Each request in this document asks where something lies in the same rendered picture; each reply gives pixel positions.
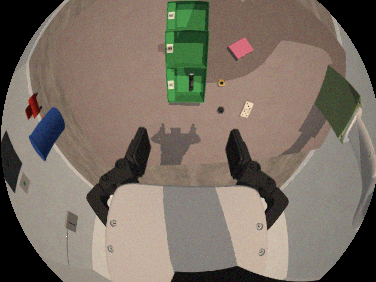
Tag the black battery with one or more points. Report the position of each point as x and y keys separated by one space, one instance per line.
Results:
x=191 y=80

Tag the pink square pad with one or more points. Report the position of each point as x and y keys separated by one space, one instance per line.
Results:
x=240 y=48

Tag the cream domino tile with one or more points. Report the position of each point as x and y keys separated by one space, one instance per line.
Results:
x=246 y=109

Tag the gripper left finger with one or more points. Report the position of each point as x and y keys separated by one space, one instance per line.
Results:
x=133 y=164

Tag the green rack of bins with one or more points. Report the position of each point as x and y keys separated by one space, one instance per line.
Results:
x=189 y=44

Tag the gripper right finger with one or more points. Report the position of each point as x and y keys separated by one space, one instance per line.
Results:
x=240 y=164

